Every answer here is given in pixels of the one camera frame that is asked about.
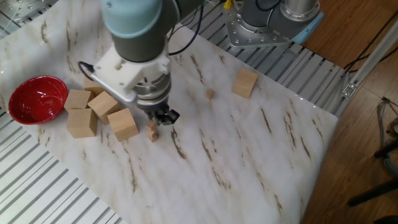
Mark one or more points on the round silver mounting plate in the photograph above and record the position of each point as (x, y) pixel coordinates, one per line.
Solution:
(21, 9)

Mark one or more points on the silver wrist adapter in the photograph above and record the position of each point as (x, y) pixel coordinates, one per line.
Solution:
(155, 88)

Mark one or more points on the large wooden cube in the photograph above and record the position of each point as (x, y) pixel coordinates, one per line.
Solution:
(244, 83)
(77, 99)
(81, 123)
(122, 125)
(91, 87)
(102, 106)

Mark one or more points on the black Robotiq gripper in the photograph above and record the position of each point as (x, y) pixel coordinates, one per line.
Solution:
(154, 107)

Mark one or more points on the white marble pattern sheet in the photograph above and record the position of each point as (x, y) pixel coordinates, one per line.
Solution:
(233, 155)

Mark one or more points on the aluminium frame post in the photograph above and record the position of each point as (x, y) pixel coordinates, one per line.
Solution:
(370, 60)

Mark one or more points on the red glossy bowl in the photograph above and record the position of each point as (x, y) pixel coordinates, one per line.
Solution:
(38, 99)

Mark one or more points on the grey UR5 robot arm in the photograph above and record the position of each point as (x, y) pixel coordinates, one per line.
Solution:
(136, 31)

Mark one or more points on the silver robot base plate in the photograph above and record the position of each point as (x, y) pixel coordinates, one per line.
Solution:
(245, 39)

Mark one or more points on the yellow plastic piece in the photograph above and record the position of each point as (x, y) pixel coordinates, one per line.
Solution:
(227, 3)

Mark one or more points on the white plastic wrist bracket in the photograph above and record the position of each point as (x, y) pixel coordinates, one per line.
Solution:
(127, 71)

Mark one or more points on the black chair leg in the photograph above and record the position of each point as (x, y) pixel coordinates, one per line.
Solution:
(373, 193)
(387, 149)

